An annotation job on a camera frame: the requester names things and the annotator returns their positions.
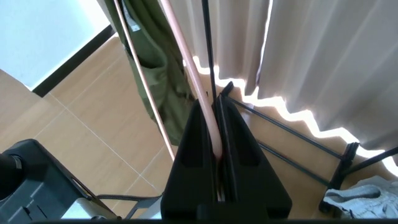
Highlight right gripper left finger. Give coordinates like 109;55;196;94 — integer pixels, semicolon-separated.
160;99;219;219

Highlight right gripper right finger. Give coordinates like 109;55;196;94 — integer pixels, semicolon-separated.
214;95;293;219

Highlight green printed shirt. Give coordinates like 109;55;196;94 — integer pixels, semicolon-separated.
102;0;198;147

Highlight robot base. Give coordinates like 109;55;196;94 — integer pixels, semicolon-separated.
0;138;163;220

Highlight black clothes rack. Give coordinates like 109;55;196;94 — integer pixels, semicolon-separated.
200;0;398;215

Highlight pale grey garment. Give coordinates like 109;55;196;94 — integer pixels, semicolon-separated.
322;175;398;220

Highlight beige curtain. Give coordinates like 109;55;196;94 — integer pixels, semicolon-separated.
161;0;398;166

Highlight black cable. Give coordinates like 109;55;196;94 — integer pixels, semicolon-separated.
95;192;163;203

